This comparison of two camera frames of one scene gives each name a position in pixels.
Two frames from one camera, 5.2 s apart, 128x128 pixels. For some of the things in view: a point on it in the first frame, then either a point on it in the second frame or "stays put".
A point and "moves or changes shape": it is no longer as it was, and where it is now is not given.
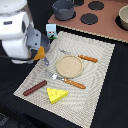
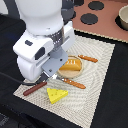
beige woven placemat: (70, 86) stays put
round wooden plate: (69, 66) stays put
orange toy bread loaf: (40, 53) moves or changes shape
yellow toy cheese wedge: (56, 95) stays put
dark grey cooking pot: (63, 9) stays put
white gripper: (13, 28) to (33, 49)
